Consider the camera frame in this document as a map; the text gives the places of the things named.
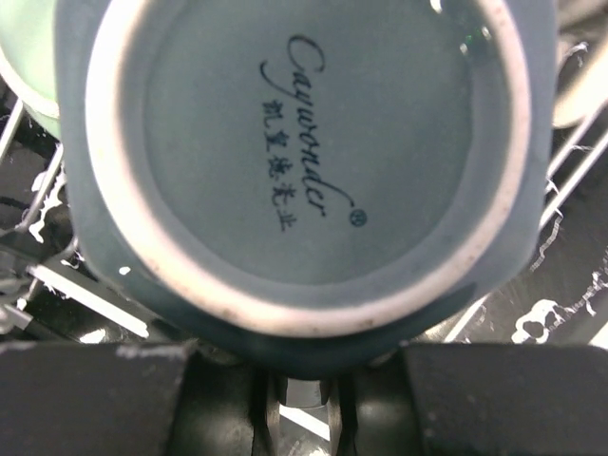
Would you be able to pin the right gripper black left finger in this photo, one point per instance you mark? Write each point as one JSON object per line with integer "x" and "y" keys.
{"x": 122, "y": 399}

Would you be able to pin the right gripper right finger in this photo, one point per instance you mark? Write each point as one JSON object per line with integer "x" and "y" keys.
{"x": 474, "y": 399}

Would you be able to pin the dark mug cream interior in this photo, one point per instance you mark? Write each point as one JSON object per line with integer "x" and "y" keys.
{"x": 305, "y": 184}

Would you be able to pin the ribbed grey mug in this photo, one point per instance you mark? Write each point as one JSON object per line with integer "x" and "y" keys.
{"x": 586, "y": 91}

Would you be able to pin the mint green mug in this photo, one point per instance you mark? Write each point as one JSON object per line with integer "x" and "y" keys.
{"x": 27, "y": 53}

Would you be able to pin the metal wire dish rack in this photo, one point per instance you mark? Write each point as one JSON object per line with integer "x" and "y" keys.
{"x": 561, "y": 298}

